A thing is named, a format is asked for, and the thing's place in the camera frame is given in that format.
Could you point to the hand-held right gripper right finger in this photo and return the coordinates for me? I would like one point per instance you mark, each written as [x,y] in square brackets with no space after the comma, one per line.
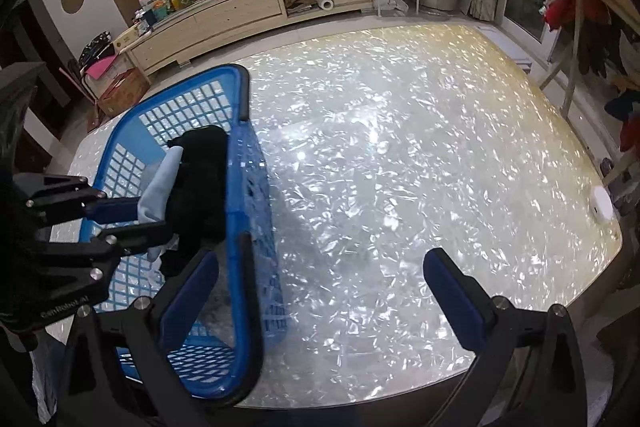
[460,302]

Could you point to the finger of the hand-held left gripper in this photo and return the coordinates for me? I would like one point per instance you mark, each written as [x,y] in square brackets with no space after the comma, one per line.
[115,210]
[140,239]

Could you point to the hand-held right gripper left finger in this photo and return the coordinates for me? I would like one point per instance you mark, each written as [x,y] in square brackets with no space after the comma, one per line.
[192,297]

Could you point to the light blue cloth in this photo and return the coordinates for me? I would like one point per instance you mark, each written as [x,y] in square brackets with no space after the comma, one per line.
[160,197]

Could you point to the black cloth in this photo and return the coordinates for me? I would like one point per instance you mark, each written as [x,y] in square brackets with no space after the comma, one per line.
[200,187]

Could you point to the blue plastic laundry basket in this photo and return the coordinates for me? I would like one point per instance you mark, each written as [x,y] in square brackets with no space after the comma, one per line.
[240,187]

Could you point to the printed cardboard box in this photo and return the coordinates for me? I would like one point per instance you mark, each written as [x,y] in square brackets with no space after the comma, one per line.
[122,93]

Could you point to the pink folder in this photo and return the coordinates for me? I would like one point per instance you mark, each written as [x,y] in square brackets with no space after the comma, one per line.
[101,67]

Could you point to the black dotted bag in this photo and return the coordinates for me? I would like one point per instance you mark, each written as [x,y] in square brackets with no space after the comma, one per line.
[97,48]

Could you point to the beige flat box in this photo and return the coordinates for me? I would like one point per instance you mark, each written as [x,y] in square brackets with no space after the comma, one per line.
[125,39]

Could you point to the white round device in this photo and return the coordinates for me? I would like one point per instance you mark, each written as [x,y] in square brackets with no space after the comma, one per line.
[602,205]

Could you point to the cream low cabinet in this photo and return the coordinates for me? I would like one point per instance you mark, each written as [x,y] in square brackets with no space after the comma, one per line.
[240,9]

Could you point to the paper towel roll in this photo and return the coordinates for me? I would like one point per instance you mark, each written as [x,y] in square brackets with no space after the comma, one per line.
[323,1]

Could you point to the white plastic bag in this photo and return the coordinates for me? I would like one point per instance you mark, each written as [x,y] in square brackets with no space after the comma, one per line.
[392,2]

